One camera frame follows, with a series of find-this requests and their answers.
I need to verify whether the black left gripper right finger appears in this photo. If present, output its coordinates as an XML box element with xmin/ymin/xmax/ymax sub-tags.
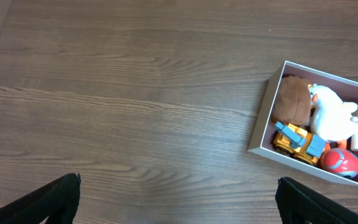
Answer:
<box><xmin>275</xmin><ymin>177</ymin><xmax>358</xmax><ymax>224</ymax></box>

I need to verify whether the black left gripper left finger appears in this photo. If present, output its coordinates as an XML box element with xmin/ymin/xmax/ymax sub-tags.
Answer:
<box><xmin>0</xmin><ymin>173</ymin><xmax>81</xmax><ymax>224</ymax></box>

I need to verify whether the red toy ball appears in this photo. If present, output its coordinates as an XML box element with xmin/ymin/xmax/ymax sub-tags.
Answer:
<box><xmin>321</xmin><ymin>148</ymin><xmax>358</xmax><ymax>179</ymax></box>

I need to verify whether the yellow toy truck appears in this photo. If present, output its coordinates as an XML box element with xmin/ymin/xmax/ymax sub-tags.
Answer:
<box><xmin>273</xmin><ymin>121</ymin><xmax>326</xmax><ymax>166</ymax></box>

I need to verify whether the white plush duck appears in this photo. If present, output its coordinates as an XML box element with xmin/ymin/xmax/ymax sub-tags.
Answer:
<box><xmin>308</xmin><ymin>83</ymin><xmax>358</xmax><ymax>149</ymax></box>

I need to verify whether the brown plush toy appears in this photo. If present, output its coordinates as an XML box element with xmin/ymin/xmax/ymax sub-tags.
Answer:
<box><xmin>271</xmin><ymin>76</ymin><xmax>311</xmax><ymax>126</ymax></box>

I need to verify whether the white square cardboard box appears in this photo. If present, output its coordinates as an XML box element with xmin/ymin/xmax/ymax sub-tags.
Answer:
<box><xmin>248</xmin><ymin>61</ymin><xmax>358</xmax><ymax>185</ymax></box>

